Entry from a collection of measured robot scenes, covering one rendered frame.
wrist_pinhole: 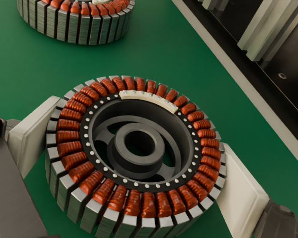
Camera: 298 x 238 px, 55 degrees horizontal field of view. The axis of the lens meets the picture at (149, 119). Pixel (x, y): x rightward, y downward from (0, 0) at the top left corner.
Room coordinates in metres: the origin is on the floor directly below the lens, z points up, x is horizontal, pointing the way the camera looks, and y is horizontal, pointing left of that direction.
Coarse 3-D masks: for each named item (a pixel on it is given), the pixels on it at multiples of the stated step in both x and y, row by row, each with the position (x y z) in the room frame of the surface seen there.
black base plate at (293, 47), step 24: (192, 0) 0.39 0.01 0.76; (240, 0) 0.44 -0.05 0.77; (216, 24) 0.35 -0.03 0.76; (240, 24) 0.36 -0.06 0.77; (288, 48) 0.35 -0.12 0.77; (264, 72) 0.27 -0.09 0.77; (288, 72) 0.29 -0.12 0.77; (264, 96) 0.26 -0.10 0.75; (288, 96) 0.25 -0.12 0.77; (288, 120) 0.23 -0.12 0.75
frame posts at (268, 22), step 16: (208, 0) 0.36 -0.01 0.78; (224, 0) 0.37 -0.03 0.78; (272, 0) 0.30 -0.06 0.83; (288, 0) 0.29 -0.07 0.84; (256, 16) 0.30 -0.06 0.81; (272, 16) 0.29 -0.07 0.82; (288, 16) 0.29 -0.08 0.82; (256, 32) 0.30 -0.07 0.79; (272, 32) 0.28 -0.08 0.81; (288, 32) 0.30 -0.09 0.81; (240, 48) 0.30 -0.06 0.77; (256, 48) 0.29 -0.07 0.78; (272, 48) 0.30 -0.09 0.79
